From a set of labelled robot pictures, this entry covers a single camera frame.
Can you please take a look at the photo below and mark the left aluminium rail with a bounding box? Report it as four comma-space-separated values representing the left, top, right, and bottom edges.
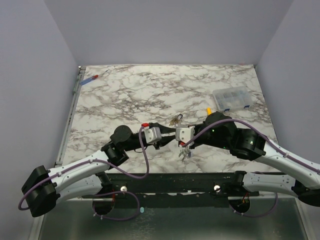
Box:
54, 66, 86, 167

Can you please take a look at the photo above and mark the large grey metal keyring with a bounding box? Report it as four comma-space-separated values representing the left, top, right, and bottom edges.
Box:
178, 147, 193, 162

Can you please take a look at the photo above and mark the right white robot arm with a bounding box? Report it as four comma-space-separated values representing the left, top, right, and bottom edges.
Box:
186, 112, 320, 207

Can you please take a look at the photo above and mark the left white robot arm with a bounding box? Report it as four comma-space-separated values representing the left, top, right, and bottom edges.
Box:
18, 123, 176, 218

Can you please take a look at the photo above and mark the yellow handled screwdriver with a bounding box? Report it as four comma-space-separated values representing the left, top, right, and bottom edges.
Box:
206, 107, 212, 116

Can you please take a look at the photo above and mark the clear plastic screw box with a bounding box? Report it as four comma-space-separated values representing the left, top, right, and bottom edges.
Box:
212, 86, 253, 112

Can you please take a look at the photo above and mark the blue red screwdriver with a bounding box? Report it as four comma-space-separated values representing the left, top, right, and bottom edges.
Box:
79, 74, 103, 86

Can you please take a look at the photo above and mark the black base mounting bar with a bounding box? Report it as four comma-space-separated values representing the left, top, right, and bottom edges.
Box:
84, 171, 259, 209

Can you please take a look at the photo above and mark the yellow key tag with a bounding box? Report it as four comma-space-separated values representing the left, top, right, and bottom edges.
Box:
169, 118, 180, 126

